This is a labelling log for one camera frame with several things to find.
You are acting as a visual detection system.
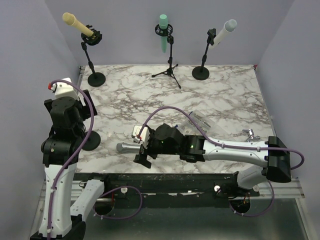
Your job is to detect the clear screw organizer box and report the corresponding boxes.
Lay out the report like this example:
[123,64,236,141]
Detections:
[175,110,228,139]

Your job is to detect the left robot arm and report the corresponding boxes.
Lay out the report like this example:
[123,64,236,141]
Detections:
[30,90,111,240]

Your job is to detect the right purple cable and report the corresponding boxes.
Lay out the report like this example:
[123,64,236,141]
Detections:
[138,106,306,218]

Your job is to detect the grey microphone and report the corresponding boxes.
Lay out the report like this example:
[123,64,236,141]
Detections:
[116,142,141,154]

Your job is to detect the aluminium frame rail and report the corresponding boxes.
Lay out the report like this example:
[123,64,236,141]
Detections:
[255,178,305,199]

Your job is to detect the black tripod microphone stand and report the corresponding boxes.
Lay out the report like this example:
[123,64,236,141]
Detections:
[151,23,182,89]

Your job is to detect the black clip microphone stand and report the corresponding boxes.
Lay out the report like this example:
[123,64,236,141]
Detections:
[82,131,101,151]

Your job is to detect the green microphone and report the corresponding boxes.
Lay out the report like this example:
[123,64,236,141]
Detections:
[158,14,168,53]

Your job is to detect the beige microphone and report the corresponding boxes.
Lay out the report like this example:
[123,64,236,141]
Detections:
[62,12,94,37]

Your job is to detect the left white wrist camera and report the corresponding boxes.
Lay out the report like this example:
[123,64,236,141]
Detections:
[48,82,79,100]

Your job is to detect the silver metal faucet part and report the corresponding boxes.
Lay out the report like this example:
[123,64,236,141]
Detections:
[242,128,261,142]

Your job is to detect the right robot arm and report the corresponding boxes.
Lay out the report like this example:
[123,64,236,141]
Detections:
[131,123,292,196]

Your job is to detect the white microphone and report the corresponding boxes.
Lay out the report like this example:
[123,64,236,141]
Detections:
[209,19,238,49]

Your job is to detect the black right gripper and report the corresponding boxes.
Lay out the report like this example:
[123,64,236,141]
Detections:
[133,130,180,169]

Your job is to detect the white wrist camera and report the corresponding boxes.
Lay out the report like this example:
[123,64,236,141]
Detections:
[131,125,150,144]
[48,82,79,100]

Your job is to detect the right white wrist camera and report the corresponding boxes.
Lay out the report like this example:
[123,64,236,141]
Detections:
[131,125,150,144]

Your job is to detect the black shock-mount round-base stand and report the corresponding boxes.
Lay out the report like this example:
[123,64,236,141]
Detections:
[80,24,106,88]

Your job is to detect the black round-base stand right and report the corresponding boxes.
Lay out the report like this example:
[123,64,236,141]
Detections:
[192,28,217,81]

